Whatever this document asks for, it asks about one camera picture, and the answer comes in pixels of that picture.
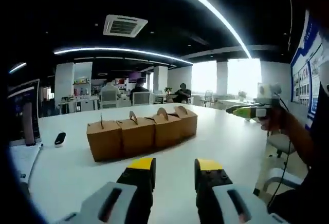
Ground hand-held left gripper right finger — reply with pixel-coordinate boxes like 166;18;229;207
194;158;283;224

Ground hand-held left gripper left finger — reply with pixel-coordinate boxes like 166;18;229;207
59;158;156;224

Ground brown paper box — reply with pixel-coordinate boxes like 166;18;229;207
117;110;157;158
86;112;123;162
145;107;184;149
171;105;198;140

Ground person's right hand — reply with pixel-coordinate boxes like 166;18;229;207
259;106;289;133

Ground small black and white device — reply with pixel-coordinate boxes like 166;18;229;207
54;131;67;148

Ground grey mesh office chair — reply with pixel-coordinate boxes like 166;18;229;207
101;90;118;109
133;91;151;106

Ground long curved ceiling light strip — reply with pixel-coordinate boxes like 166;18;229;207
156;0;254;60

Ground white background desk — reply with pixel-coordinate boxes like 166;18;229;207
58;96;100;115

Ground purple screen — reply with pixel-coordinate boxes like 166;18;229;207
128;71;148;83

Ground shelf with colourful items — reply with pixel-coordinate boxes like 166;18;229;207
72;77;92;99

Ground white ceiling air vent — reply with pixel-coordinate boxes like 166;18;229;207
103;14;149;38

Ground dark computer monitor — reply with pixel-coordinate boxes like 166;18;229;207
7;79;42;145

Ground short ceiling light strip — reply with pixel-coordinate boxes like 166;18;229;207
8;62;27;74

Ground blue and white wall poster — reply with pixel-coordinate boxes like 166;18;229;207
290;9;329;130

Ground black cable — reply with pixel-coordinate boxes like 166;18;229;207
267;97;294;207

